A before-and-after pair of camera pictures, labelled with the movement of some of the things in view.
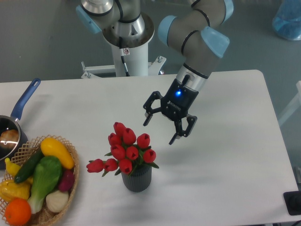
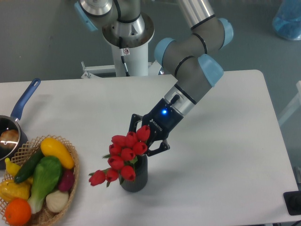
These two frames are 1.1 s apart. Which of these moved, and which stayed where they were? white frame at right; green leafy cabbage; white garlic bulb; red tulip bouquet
Moved: red tulip bouquet
Stayed: white frame at right; green leafy cabbage; white garlic bulb
